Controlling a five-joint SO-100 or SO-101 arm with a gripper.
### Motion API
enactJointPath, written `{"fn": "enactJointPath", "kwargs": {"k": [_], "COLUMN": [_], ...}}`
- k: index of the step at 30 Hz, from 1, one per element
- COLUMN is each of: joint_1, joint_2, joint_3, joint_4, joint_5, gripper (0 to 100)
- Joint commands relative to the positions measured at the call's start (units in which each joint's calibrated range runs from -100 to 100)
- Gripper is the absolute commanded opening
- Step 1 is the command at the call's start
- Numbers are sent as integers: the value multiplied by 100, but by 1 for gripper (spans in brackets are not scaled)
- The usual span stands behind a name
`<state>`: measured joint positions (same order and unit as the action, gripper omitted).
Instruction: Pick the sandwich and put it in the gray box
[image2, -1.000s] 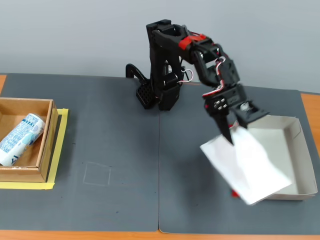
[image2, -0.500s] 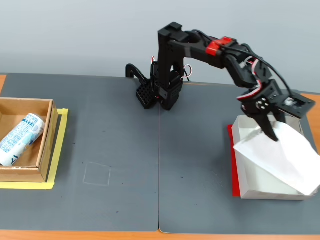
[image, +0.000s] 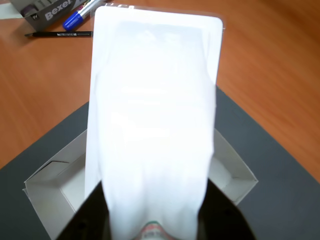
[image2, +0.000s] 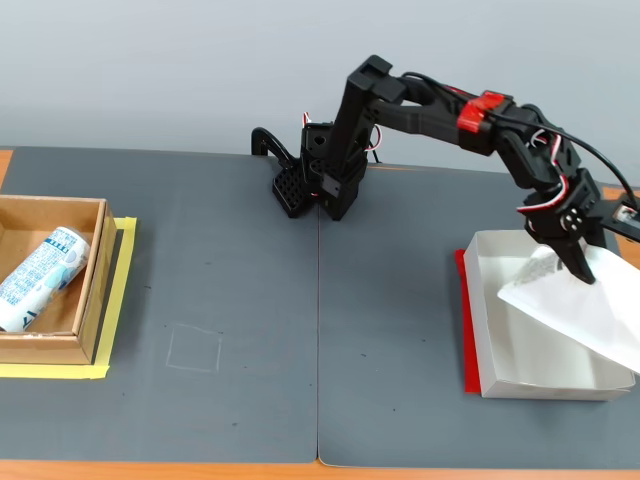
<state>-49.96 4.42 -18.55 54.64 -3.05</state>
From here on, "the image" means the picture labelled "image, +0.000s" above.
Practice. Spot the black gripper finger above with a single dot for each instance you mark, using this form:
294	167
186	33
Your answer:
87	220
225	217

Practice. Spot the white packaged sandwich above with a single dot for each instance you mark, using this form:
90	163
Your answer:
152	112

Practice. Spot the gray marker box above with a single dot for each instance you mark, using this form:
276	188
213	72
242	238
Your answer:
50	12

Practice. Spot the grey sheet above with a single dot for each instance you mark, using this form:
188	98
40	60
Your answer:
50	195

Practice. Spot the dark gray table mat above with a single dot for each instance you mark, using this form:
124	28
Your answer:
270	175

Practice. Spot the black pen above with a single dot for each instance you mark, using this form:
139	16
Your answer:
60	34

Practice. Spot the blue capped marker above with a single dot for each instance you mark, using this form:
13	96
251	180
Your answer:
75	20

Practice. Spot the white paper sheet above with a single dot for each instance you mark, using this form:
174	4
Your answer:
10	8

